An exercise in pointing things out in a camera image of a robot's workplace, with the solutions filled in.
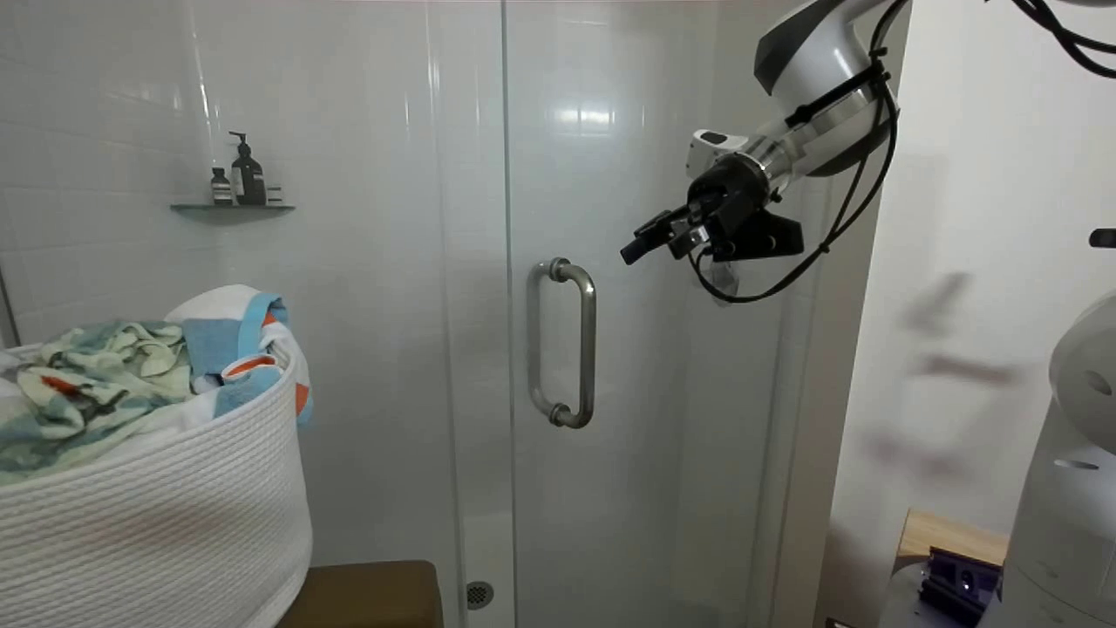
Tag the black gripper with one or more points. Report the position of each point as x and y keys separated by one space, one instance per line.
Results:
x=723 y=215

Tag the chrome door handle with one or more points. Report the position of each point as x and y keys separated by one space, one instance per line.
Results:
x=562 y=342

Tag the glass shower door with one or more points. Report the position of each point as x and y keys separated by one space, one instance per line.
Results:
x=663 y=507

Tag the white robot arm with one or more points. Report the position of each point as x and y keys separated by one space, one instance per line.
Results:
x=974 y=143

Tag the wooden stool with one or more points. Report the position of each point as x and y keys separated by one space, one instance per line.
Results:
x=927 y=530

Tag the shower floor drain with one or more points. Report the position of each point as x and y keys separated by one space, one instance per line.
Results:
x=479 y=594

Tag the dark pump bottle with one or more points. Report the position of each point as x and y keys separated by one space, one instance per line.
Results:
x=249 y=173

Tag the glass corner shelf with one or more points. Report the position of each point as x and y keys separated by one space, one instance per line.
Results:
x=227 y=215

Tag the blue object on stool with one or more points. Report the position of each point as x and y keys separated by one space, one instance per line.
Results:
x=962 y=586

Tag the small dark bottle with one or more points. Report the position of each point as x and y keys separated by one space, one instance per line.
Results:
x=220 y=190

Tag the white woven laundry basket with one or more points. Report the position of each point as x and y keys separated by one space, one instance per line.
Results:
x=208 y=528

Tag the colourful towel in basket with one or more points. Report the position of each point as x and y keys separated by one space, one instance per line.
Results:
x=130 y=382

